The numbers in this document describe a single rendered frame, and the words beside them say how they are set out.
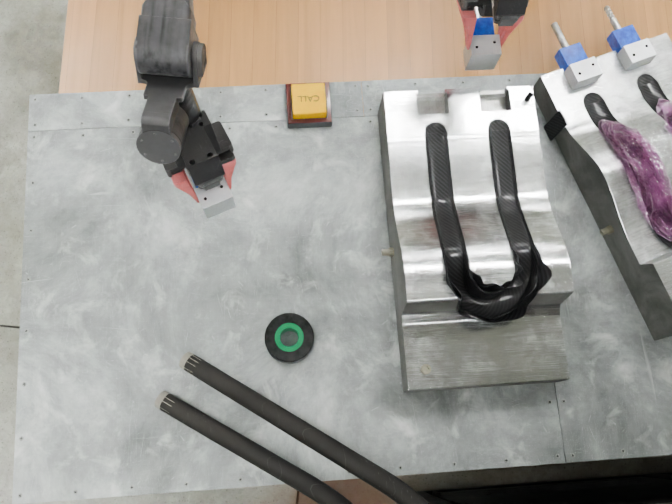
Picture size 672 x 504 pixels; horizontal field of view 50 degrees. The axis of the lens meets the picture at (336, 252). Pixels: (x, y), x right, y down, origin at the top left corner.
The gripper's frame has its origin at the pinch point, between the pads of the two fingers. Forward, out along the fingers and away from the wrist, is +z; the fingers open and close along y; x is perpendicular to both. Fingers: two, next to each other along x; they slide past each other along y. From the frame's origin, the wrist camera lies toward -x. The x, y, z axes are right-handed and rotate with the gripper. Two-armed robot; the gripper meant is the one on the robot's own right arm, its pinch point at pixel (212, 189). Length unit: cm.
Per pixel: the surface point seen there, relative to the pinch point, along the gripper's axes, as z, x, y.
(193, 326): 20.0, -6.9, -11.8
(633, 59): 8, -2, 77
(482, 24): -4, 7, 52
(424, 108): 6.4, 5.5, 39.4
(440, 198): 12.7, -9.5, 33.9
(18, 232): 61, 86, -53
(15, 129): 46, 113, -43
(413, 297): 14.4, -24.1, 21.1
